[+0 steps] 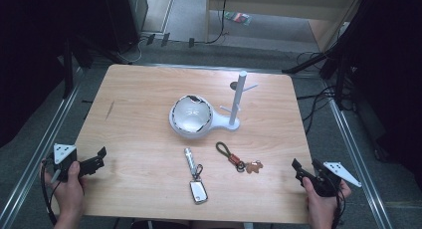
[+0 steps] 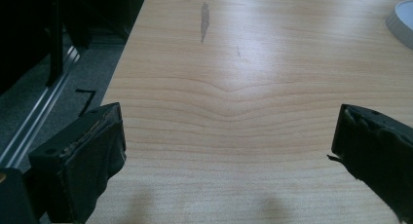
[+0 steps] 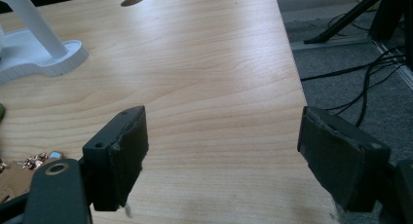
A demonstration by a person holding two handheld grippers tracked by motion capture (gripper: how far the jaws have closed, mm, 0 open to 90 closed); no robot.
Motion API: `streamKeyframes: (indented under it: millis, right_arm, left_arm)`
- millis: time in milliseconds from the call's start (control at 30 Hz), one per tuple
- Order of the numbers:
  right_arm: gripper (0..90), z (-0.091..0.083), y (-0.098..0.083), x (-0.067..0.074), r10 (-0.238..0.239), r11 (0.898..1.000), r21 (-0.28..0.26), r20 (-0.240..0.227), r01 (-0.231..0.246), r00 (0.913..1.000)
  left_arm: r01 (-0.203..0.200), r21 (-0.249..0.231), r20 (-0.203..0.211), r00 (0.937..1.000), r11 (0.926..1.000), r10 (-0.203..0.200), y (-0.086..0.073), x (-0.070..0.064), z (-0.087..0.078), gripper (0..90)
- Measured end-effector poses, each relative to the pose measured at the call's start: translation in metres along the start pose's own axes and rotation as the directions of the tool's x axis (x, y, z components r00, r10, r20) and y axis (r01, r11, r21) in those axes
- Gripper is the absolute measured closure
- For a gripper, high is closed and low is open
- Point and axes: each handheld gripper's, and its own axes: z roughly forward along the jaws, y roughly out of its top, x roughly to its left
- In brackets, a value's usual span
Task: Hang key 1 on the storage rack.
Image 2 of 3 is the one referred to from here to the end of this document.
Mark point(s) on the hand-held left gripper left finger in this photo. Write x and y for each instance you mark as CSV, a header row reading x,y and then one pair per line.
x,y
81,159

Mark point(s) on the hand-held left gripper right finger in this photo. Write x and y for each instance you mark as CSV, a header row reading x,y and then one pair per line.
x,y
380,152

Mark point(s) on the white saucepan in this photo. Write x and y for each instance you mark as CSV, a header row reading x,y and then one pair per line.
x,y
404,26

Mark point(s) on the aluminium floor rail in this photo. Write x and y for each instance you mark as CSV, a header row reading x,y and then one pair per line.
x,y
35,113

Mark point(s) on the black stand post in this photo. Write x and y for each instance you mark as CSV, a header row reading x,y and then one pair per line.
x,y
56,39

